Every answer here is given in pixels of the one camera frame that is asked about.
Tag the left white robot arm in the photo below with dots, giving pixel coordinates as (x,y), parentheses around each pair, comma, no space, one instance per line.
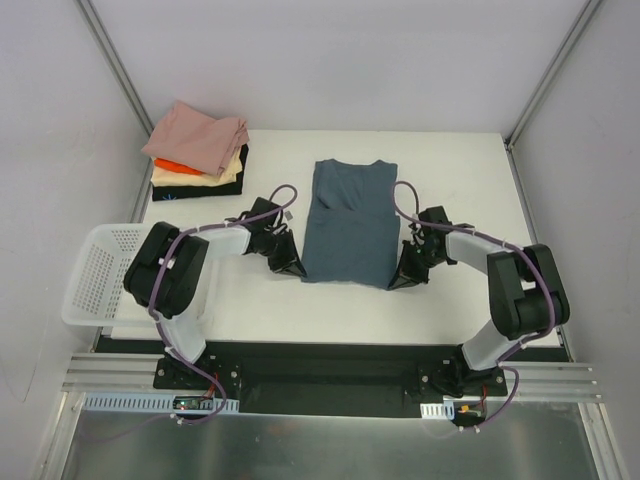
(170,276)

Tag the teal blue t-shirt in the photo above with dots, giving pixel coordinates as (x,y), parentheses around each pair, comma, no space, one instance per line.
(352,230)

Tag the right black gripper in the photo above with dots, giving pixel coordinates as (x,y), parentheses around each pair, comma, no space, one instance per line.
(414,256)

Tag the folded pink t-shirt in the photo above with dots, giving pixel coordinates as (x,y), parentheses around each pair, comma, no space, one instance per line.
(193,139)

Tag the folded cream t-shirt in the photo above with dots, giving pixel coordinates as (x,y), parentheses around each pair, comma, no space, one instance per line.
(163,178)

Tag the white cable duct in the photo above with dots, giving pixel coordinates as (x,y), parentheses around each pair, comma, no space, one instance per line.
(158,404)
(448,410)

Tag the aluminium frame post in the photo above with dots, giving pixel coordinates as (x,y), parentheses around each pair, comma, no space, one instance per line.
(108,49)
(571,39)

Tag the horizontal aluminium rail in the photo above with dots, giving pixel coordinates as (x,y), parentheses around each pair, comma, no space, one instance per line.
(538,381)

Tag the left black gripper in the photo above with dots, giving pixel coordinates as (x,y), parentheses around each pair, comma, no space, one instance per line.
(279,247)

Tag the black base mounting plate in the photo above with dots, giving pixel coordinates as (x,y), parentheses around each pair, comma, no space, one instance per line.
(341,380)

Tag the right white cable duct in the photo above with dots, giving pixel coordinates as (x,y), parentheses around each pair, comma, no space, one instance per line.
(448,410)

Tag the white perforated plastic basket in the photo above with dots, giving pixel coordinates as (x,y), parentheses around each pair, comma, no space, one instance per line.
(96,296)

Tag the folded orange t-shirt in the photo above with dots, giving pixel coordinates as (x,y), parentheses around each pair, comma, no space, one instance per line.
(174,167)

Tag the left white cable duct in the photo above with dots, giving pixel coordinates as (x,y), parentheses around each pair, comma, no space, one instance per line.
(158,404)

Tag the right aluminium frame post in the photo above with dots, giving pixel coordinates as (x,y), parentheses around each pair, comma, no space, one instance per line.
(571,39)

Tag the left aluminium frame post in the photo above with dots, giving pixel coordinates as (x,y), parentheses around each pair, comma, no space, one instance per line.
(108,49)

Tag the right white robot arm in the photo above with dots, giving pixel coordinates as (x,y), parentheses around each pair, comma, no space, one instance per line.
(527,299)

